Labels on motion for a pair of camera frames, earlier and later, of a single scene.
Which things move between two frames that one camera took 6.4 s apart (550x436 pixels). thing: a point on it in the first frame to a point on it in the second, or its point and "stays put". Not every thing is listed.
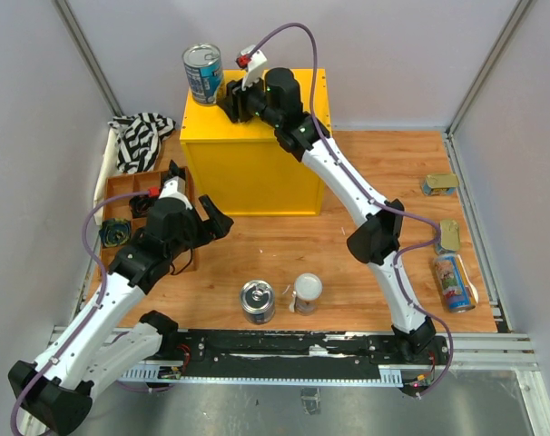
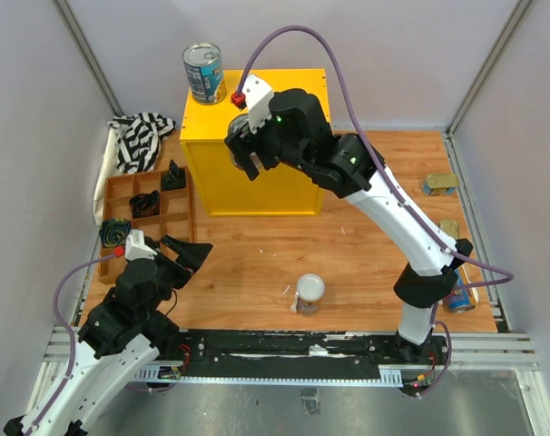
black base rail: x=288 y=355 stays put
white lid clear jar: x=308 y=287 stays put
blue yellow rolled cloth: x=114 y=232 stays put
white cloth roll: x=109 y=166 stays put
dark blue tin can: x=258 y=301 to x=234 y=125
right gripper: x=234 y=102 to x=243 y=140
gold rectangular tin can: x=443 y=184 stays put
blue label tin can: x=203 y=64 stays put
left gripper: x=220 y=222 to x=191 y=256
